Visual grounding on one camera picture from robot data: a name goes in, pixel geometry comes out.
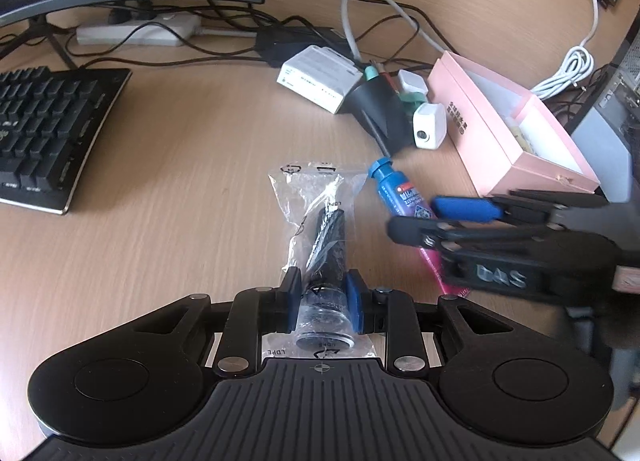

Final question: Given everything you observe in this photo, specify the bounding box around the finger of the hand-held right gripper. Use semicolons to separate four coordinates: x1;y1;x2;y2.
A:
431;190;609;228
387;217;553;248

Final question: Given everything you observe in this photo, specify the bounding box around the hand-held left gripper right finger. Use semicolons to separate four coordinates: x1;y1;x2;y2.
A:
345;268;513;378

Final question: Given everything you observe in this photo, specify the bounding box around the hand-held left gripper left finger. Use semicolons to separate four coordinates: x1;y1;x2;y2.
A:
132;266;306;379

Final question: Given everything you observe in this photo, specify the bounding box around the blue glue bottle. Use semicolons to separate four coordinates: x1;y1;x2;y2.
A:
368;157;441;222

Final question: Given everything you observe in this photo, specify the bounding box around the pink cardboard box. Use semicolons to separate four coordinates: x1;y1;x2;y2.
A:
429;51;601;198

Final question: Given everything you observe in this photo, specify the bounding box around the clear bag with black cylinder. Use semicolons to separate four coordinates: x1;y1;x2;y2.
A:
267;161;382;359

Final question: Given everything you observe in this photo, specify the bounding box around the cream item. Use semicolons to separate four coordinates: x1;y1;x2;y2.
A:
509;115;535;153

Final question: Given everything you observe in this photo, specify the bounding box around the black pouch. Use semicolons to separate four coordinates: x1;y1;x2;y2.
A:
345;76;416;154

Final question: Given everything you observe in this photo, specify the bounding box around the computer tower case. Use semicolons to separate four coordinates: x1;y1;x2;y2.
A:
570;24;640;203

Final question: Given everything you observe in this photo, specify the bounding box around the white charger plug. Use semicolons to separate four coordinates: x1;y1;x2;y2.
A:
397;70;429;96

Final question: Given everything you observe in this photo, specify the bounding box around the white carton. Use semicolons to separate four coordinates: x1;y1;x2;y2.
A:
277;44;363;115

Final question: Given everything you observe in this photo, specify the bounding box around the black power adapter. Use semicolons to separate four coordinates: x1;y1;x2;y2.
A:
256;25;352;68

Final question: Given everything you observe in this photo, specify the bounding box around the black keyboard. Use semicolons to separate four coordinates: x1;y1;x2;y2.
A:
0;66;132;216

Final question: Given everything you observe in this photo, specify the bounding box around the white power strip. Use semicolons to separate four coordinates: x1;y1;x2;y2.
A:
76;12;202;47

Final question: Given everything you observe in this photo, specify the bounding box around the black monitor stand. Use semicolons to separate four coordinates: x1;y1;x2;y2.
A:
0;15;77;70

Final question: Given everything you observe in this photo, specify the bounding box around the small white camera device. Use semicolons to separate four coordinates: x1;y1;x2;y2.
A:
412;104;447;149

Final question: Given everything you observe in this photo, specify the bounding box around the white coiled cable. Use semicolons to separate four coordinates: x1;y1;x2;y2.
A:
530;0;601;100

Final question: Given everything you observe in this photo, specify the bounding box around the grey cable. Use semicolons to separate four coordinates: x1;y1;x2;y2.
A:
341;0;447;68

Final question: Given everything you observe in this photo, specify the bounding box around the black cable bundle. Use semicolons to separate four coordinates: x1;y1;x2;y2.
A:
0;0;437;73

